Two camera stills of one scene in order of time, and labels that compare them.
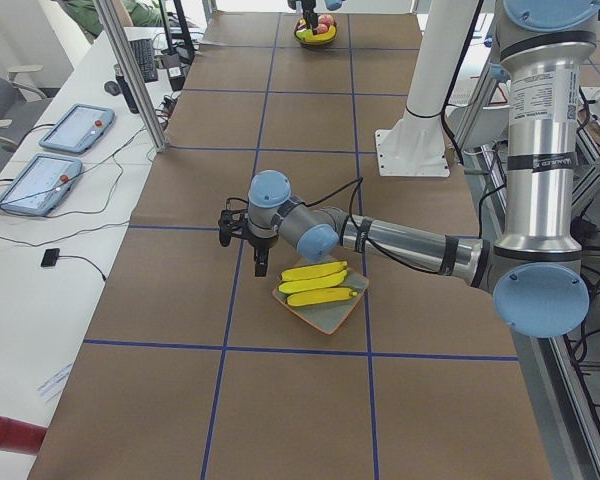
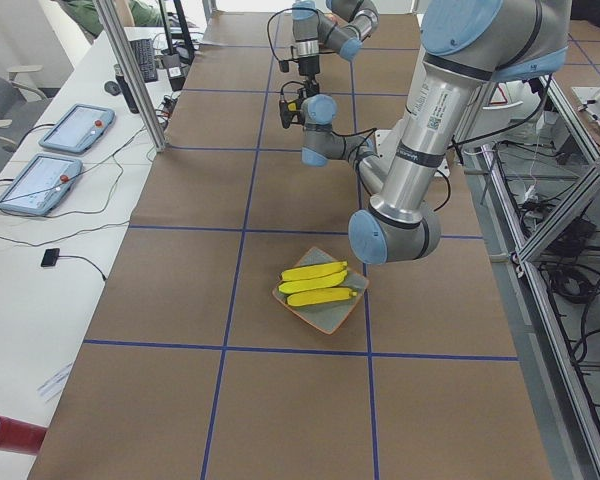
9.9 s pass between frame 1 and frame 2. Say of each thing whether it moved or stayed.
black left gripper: moved
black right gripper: moved
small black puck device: stayed
